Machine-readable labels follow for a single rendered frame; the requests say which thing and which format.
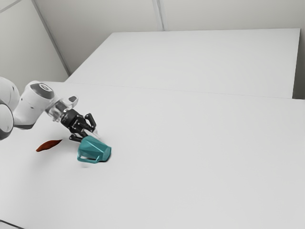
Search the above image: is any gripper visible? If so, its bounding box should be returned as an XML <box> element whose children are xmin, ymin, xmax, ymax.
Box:
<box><xmin>60</xmin><ymin>110</ymin><xmax>102</xmax><ymax>143</ymax></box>

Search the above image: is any teal faceted mug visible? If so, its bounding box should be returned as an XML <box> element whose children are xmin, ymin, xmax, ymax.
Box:
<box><xmin>76</xmin><ymin>135</ymin><xmax>113</xmax><ymax>165</ymax></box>

